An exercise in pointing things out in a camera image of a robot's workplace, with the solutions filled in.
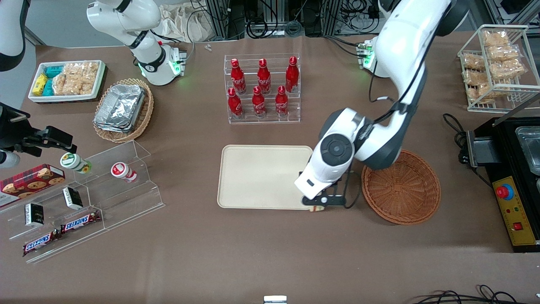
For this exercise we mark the grey metal bar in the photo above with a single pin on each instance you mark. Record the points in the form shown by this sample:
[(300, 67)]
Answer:
[(517, 110)]

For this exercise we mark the red white yogurt bottle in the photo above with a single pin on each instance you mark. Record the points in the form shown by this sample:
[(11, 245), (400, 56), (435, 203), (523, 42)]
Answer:
[(123, 172)]

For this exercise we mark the yellow snack packet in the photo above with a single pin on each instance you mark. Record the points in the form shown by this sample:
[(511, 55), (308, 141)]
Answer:
[(40, 84)]

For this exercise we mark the yellow control box red button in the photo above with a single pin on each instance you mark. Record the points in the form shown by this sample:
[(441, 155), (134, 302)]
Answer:
[(514, 211)]

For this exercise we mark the steel appliance pan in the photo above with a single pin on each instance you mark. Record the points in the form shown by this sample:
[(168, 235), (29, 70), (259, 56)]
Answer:
[(530, 147)]

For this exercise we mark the black countertop appliance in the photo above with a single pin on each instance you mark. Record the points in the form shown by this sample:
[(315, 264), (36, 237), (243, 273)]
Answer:
[(502, 143)]

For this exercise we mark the clear acrylic bottle rack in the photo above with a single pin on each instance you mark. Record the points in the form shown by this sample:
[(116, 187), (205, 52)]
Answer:
[(291, 116)]

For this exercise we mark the cream plastic tray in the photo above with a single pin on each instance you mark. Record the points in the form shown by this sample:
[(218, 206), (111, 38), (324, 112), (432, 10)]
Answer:
[(257, 177)]

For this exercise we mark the white rectangular snack container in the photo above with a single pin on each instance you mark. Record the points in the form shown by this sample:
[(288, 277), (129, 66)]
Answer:
[(36, 98)]

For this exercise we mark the Snickers chocolate bar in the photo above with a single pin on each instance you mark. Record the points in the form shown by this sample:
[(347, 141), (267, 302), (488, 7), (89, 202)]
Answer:
[(40, 243), (80, 221)]

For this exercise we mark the light oval wicker basket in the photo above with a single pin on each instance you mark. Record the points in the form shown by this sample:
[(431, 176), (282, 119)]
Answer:
[(145, 114)]

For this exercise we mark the clear acrylic stepped shelf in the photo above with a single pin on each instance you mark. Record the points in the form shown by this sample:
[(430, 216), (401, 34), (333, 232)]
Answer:
[(122, 198)]

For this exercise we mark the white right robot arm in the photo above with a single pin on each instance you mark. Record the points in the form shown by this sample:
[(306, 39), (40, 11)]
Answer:
[(147, 50)]

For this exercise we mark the red cola bottle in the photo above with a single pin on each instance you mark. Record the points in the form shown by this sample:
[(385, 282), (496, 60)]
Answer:
[(292, 76), (259, 104), (237, 78), (235, 105), (264, 78), (282, 103)]

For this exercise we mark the white cloth bag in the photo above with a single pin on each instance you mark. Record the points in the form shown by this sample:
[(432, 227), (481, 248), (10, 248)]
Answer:
[(185, 23)]

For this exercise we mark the green white yogurt bottle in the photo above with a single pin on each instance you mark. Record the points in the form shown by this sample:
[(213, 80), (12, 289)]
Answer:
[(74, 162)]

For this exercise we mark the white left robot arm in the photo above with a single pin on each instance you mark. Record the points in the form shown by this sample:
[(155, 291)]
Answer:
[(405, 50)]

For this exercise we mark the small black white carton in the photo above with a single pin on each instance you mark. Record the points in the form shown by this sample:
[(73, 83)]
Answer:
[(72, 198), (34, 214)]

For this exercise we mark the bagged rice cracker snacks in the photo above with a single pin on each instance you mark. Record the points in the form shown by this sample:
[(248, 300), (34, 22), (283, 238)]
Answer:
[(76, 78)]

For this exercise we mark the stack of foil trays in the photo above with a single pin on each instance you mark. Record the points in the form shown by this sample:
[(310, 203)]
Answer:
[(120, 107)]

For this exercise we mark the red cookie box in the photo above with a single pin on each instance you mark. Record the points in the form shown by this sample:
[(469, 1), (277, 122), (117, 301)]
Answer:
[(29, 181)]

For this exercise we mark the bagged fried snack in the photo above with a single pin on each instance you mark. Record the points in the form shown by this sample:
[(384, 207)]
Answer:
[(495, 38), (476, 78), (473, 61), (507, 69), (503, 52), (481, 93)]

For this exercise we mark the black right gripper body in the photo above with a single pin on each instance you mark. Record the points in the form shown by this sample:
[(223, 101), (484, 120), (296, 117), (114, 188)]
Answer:
[(13, 134)]

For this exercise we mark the teal snack packet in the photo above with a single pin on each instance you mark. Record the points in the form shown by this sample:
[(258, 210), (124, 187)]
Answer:
[(54, 71), (48, 88)]

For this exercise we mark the brown round wicker basket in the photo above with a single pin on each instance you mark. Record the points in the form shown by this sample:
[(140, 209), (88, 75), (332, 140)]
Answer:
[(400, 190)]

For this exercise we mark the white box at table edge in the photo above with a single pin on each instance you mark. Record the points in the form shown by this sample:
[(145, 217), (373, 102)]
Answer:
[(275, 299)]

